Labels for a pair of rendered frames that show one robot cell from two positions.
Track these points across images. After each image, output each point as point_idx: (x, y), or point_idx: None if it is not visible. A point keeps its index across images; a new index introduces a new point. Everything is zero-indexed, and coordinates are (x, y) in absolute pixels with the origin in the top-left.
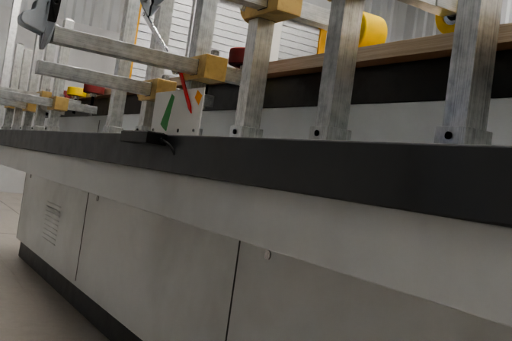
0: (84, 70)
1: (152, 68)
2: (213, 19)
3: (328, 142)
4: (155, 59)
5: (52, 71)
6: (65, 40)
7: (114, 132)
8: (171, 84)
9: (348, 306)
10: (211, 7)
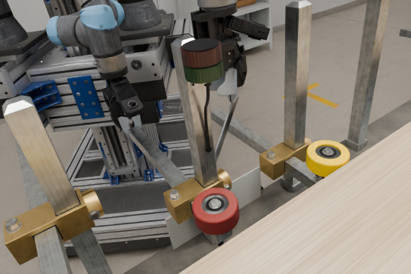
0: (229, 125)
1: (284, 133)
2: (197, 150)
3: None
4: (161, 172)
5: (216, 120)
6: (133, 139)
7: (350, 145)
8: (268, 164)
9: None
10: (192, 138)
